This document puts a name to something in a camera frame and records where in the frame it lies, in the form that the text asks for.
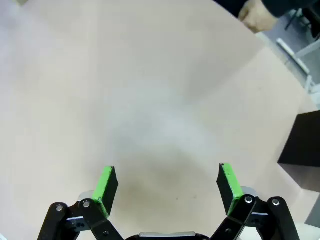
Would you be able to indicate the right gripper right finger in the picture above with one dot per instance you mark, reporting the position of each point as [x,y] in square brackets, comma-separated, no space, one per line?
[230,185]

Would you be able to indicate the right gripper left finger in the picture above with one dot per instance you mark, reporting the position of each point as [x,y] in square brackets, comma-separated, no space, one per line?
[105,190]

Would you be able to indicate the person's forearm in dark sleeve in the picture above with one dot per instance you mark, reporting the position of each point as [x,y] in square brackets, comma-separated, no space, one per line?
[282,7]

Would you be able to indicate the person's bare hand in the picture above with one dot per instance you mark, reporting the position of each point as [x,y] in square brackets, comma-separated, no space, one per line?
[257,17]

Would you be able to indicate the black square box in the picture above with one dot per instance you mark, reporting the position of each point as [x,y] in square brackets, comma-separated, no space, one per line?
[305,145]

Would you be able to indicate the white table with metal legs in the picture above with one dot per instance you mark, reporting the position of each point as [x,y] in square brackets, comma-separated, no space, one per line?
[303,58]

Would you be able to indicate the person in black clothes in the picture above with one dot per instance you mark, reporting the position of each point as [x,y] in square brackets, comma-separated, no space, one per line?
[230,5]

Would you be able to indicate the black chair base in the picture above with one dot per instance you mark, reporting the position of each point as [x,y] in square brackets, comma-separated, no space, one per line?
[306,17]

